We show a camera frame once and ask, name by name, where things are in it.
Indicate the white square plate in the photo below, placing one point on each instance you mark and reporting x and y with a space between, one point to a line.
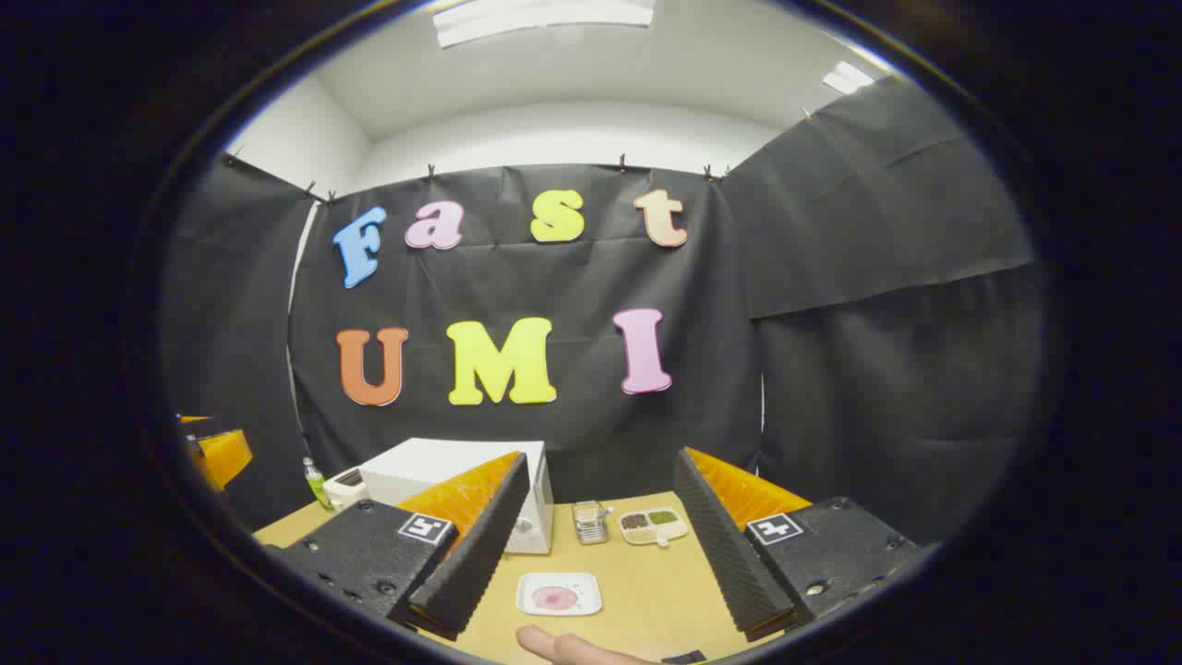
584 582

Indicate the green drink bottle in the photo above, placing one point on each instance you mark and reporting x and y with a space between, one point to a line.
317 485

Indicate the black backdrop cloth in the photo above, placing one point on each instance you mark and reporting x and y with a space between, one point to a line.
831 323

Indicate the pink meat slice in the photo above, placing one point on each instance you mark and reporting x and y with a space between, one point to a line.
554 598

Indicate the small ceiling light panel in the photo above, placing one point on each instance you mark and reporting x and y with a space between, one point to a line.
847 77

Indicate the white microwave oven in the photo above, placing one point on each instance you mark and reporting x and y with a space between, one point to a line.
434 462

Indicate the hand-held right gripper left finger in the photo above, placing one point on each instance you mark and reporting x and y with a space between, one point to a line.
471 545

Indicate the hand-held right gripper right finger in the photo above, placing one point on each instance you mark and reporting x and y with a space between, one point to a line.
725 545

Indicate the white divided dish of beans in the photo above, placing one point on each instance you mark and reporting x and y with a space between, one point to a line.
652 526

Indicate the metal utensil holder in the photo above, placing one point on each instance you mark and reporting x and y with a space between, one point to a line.
590 525

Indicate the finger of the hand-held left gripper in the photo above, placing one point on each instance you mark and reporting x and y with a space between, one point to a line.
226 454

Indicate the white toaster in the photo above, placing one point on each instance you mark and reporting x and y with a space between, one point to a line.
343 494

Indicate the large ceiling light panel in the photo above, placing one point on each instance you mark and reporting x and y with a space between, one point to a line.
540 18

